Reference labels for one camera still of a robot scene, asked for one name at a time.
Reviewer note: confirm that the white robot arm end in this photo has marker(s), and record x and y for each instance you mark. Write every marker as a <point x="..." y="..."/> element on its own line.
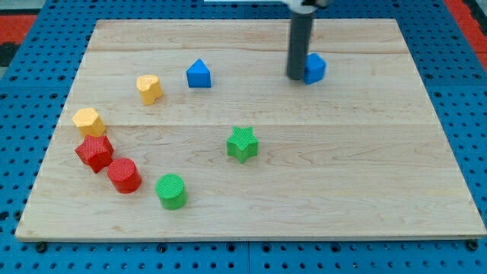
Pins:
<point x="306" y="6"/>

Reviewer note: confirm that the blue triangle block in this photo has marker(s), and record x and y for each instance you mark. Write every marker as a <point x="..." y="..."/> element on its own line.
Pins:
<point x="198" y="75"/>

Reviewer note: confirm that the green star block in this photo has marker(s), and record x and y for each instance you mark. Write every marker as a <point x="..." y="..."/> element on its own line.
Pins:
<point x="242" y="144"/>

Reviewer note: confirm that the wooden board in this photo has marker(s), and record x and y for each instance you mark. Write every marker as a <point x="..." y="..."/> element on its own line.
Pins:
<point x="358" y="156"/>

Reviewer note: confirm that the green cylinder block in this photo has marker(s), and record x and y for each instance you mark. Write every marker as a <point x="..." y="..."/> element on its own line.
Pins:
<point x="171" y="191"/>

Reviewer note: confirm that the blue cube block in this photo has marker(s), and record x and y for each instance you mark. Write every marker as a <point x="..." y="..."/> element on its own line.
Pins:
<point x="315" y="68"/>

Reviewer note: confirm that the yellow heart block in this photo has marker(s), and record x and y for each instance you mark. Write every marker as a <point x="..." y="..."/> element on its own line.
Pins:
<point x="149" y="88"/>

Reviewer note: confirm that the red cylinder block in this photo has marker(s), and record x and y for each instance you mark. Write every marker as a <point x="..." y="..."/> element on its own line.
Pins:
<point x="124" y="175"/>

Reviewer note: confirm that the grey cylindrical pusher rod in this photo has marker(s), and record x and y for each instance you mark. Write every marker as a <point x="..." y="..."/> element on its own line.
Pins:
<point x="298" y="44"/>

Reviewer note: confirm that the red star block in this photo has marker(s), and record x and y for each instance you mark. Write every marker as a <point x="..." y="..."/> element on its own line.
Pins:
<point x="95" y="152"/>

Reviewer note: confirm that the yellow hexagon block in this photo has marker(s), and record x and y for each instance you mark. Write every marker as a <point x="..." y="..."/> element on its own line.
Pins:
<point x="88" y="122"/>

